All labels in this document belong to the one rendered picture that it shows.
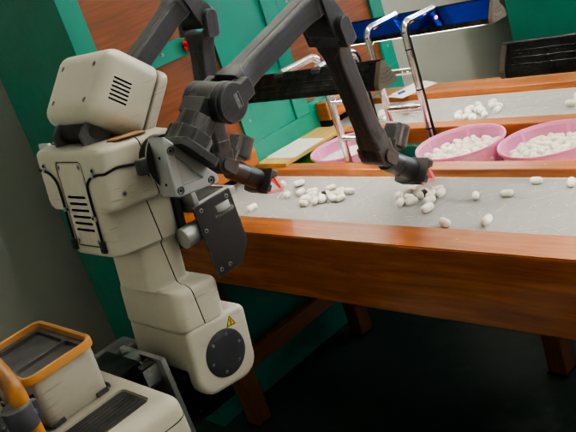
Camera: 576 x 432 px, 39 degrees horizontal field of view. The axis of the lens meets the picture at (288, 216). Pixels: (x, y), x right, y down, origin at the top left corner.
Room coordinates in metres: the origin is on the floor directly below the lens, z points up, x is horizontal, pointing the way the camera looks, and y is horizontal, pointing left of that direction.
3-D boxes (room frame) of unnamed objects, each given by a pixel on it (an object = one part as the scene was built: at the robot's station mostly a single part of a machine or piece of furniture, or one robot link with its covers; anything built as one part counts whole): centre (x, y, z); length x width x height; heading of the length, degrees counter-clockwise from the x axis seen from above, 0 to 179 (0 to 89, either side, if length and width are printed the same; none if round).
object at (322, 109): (3.00, -0.36, 0.83); 0.30 x 0.06 x 0.07; 129
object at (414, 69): (2.57, -0.53, 0.90); 0.20 x 0.19 x 0.45; 39
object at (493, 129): (2.24, -0.54, 0.72); 0.27 x 0.27 x 0.10
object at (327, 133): (2.75, -0.13, 0.77); 0.33 x 0.15 x 0.01; 129
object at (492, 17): (2.63, -0.59, 1.08); 0.62 x 0.08 x 0.07; 39
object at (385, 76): (2.27, -0.16, 1.08); 0.62 x 0.08 x 0.07; 39
